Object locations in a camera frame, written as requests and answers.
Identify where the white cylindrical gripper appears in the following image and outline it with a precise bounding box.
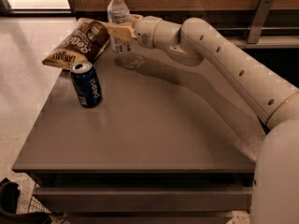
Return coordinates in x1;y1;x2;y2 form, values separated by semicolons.
107;14;162;49

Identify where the clear plastic water bottle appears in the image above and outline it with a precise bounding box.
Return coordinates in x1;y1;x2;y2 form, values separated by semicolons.
107;0;131;55

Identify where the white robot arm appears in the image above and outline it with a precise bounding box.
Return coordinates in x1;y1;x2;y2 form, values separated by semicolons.
107;15;299;224

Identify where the brown chip bag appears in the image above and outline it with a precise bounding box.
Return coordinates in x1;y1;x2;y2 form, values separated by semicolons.
42;18;110;70

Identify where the dark bag on floor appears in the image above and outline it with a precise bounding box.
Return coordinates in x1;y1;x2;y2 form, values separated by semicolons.
0;178;51;224

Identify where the blue Pepsi soda can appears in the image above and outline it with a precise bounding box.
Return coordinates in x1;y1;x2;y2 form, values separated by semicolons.
70;62;102;107

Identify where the grey drawer cabinet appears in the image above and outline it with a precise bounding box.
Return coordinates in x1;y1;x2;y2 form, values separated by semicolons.
13;48;263;224

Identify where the right grey metal bracket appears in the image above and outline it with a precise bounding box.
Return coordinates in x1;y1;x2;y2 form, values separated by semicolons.
247;0;274;44

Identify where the wire basket on floor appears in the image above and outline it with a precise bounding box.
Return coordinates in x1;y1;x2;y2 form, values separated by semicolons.
27;194;50;214

